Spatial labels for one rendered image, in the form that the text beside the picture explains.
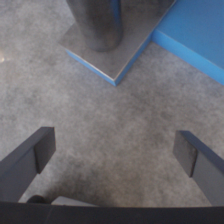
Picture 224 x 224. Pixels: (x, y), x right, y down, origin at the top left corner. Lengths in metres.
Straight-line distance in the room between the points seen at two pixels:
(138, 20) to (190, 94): 0.51
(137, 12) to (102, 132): 0.70
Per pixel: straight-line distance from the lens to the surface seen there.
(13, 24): 1.48
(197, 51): 0.99
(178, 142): 0.17
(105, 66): 0.86
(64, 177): 1.03
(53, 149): 0.17
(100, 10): 0.67
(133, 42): 0.92
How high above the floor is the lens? 0.93
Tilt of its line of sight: 80 degrees down
